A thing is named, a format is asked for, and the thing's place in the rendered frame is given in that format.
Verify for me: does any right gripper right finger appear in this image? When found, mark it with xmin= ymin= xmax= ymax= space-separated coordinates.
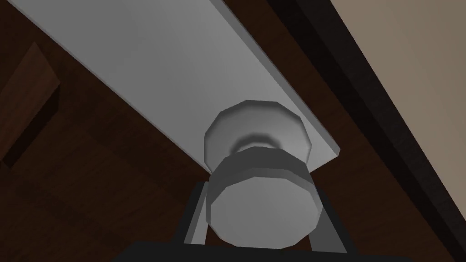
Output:
xmin=309 ymin=186 xmax=359 ymax=254

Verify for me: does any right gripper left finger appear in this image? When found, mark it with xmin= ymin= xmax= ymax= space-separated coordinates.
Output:
xmin=173 ymin=181 xmax=212 ymax=246

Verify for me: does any grey round door knob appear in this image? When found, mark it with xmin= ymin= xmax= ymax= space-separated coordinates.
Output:
xmin=203 ymin=100 xmax=324 ymax=250

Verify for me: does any dark brown wooden door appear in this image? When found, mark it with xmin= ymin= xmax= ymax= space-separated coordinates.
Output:
xmin=0 ymin=0 xmax=456 ymax=262

